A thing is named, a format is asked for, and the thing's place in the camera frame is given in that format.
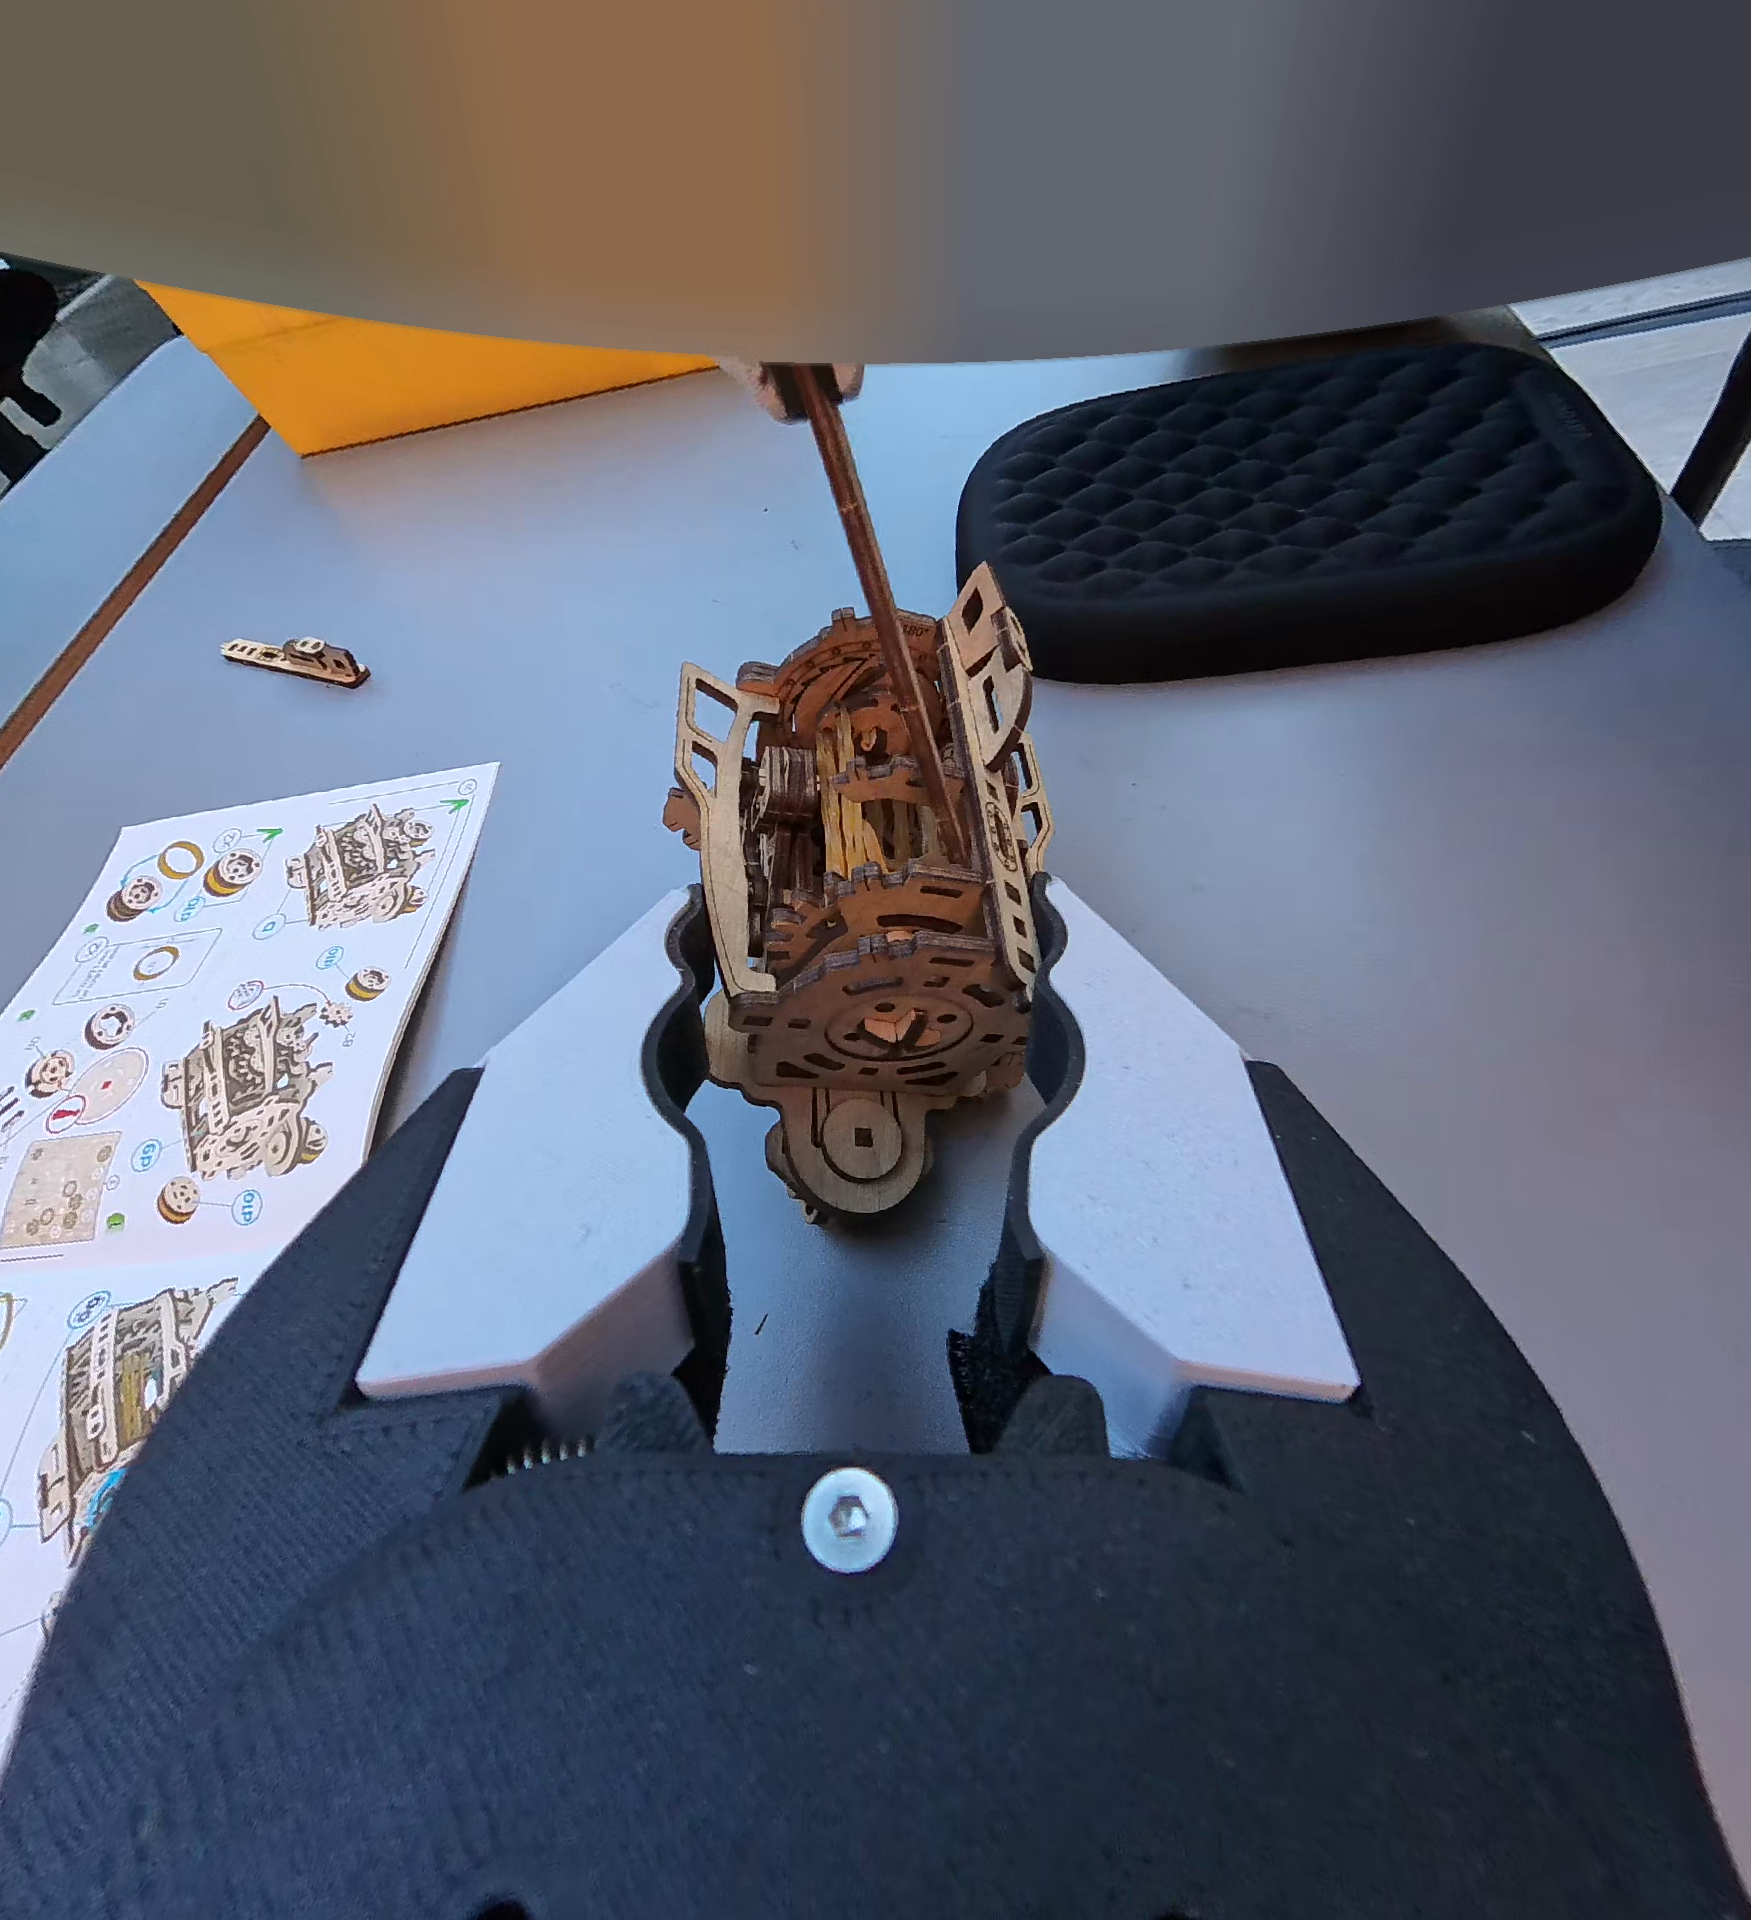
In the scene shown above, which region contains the black metal pole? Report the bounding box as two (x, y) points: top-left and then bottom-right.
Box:
(1666, 240), (1751, 529)

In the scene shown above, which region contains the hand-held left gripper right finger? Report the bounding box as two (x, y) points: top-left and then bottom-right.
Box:
(948, 877), (1365, 1460)

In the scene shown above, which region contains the illustrated assembly booklet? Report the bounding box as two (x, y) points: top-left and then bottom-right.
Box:
(0, 760), (500, 1920)

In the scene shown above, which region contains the small flat wooden part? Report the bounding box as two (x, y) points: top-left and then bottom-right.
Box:
(218, 633), (372, 694)

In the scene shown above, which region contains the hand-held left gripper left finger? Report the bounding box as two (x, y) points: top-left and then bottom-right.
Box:
(355, 884), (733, 1454)

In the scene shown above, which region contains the thin wooden strip part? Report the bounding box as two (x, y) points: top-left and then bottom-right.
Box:
(754, 361), (969, 864)

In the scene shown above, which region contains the yellow plastic bin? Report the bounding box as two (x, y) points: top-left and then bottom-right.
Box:
(141, 280), (728, 459)

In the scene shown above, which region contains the black quilted cushion pad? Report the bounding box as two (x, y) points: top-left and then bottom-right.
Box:
(953, 343), (1664, 686)

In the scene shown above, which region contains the wooden submarine model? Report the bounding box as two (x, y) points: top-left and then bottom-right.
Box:
(661, 562), (1057, 1229)

